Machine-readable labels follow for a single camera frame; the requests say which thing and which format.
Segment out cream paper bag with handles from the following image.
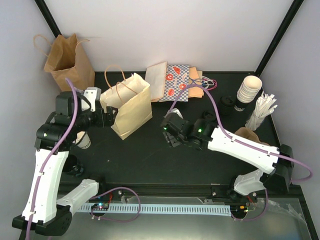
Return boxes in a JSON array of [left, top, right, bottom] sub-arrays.
[[100, 70, 153, 140]]

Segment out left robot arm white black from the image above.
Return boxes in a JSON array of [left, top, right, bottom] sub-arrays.
[[12, 87, 118, 239]]

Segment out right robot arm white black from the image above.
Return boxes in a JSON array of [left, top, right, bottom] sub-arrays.
[[161, 110, 294, 202]]

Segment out left stack of paper cups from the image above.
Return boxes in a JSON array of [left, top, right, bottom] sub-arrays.
[[74, 131, 91, 149]]

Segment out blue checkered paper bag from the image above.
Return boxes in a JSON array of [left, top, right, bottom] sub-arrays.
[[158, 64, 190, 102]]

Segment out brown flat paper bag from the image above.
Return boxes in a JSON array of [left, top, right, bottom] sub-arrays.
[[188, 67, 204, 98]]

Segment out tall black lid stack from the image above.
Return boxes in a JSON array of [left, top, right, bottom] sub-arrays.
[[218, 95, 235, 116]]

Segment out white flat paper bag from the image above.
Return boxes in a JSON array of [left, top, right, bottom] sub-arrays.
[[144, 61, 167, 102]]

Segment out standing brown paper bag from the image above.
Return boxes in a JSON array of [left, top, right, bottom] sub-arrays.
[[33, 33, 95, 92]]

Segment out small circuit board with LEDs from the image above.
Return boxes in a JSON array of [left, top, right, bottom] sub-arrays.
[[91, 202, 109, 211]]

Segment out stack of white paper cups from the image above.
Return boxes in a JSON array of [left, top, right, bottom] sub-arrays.
[[234, 75, 263, 112]]

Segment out glass of wrapped stirrers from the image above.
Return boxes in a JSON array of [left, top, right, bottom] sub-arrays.
[[245, 91, 278, 131]]

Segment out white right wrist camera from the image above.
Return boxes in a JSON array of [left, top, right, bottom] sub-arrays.
[[171, 108, 183, 119]]

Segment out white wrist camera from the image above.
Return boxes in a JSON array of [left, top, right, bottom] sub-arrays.
[[171, 108, 183, 119], [81, 87, 101, 112]]

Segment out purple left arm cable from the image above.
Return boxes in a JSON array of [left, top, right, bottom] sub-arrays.
[[24, 77, 80, 240]]

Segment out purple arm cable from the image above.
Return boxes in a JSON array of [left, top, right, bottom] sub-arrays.
[[24, 77, 80, 240], [167, 83, 314, 223]]

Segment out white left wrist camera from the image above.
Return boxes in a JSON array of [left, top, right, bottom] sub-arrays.
[[81, 87, 101, 112]]

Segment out coloured bag handle cords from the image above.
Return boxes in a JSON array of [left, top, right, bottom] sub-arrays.
[[188, 74, 218, 91]]

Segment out purple cable loop at front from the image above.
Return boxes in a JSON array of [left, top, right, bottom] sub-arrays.
[[89, 186, 142, 223]]

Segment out light blue slotted cable duct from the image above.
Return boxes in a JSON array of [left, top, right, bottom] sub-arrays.
[[93, 203, 231, 217]]

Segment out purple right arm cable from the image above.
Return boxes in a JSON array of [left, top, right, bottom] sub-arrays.
[[167, 83, 314, 223]]

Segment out black left frame post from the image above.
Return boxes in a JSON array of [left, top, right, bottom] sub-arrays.
[[34, 0, 62, 38]]

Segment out black frame post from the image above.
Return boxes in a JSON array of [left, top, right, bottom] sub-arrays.
[[34, 0, 62, 38], [254, 0, 304, 77]]

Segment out black right frame post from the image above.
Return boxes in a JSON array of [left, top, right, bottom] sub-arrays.
[[254, 0, 304, 77]]

